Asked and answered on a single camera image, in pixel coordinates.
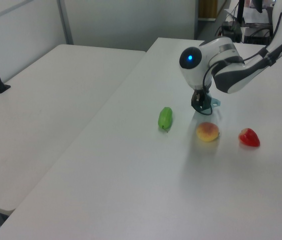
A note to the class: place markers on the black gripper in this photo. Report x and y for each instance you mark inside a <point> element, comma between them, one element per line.
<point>199,96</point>

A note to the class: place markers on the light blue faceted mug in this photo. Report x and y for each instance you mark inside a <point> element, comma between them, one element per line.
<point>215,102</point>

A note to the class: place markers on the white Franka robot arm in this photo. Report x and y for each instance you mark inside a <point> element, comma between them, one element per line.
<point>231,65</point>

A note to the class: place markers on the yellow-orange toy peach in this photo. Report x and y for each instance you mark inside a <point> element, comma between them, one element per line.
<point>207,131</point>

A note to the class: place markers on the green toy cucumber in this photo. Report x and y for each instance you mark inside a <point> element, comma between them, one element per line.
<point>165,119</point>

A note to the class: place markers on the red and yellow toy apple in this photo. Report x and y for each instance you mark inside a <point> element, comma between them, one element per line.
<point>249,137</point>

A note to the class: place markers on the black electronics box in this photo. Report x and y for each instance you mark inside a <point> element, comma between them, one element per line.
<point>232,29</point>

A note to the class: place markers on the wooden door panel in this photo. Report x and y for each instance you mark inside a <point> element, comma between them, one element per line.
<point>207,8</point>

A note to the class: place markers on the white side table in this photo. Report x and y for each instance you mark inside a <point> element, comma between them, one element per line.
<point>43,112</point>

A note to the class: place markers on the grey partition post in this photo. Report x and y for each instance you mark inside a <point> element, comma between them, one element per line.
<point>64,22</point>

